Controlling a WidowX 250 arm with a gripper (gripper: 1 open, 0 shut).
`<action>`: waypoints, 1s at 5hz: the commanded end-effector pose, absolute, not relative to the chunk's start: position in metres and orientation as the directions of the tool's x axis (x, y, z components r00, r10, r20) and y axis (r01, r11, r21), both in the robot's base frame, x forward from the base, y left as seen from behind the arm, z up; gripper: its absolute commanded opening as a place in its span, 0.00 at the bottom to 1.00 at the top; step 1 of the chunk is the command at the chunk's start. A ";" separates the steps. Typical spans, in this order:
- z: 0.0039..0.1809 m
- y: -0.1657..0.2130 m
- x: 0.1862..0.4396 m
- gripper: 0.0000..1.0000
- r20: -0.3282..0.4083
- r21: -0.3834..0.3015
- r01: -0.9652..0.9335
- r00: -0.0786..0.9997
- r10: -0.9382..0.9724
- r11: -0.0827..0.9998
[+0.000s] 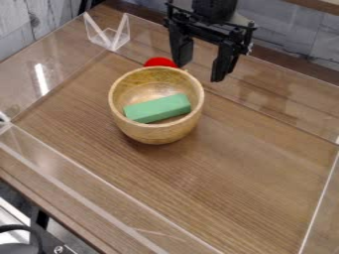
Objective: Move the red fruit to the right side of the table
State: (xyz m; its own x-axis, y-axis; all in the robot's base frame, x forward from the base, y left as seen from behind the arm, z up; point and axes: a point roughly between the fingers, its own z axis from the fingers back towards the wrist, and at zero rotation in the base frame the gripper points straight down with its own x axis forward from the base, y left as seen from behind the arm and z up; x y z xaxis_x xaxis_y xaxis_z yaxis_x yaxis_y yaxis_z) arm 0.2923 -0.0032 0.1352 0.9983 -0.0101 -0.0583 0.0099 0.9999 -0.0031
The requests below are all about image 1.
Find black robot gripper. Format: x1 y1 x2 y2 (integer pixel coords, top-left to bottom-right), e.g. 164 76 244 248
164 0 256 82

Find red fruit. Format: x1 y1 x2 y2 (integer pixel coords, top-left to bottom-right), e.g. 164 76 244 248
143 57 177 68

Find wooden bowl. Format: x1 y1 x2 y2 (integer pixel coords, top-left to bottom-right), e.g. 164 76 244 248
108 66 205 145

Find green rectangular block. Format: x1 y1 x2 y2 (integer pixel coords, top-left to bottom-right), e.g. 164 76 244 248
122 93 192 124

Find clear acrylic corner bracket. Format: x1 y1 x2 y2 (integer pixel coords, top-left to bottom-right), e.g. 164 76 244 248
84 12 129 52

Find clear acrylic tray wall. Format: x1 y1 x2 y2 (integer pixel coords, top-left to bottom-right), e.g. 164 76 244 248
0 18 339 254

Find black metal table frame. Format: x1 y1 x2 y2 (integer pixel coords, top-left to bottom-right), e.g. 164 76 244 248
30 206 81 254

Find black cable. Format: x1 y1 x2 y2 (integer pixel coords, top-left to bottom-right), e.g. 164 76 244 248
0 223 45 254

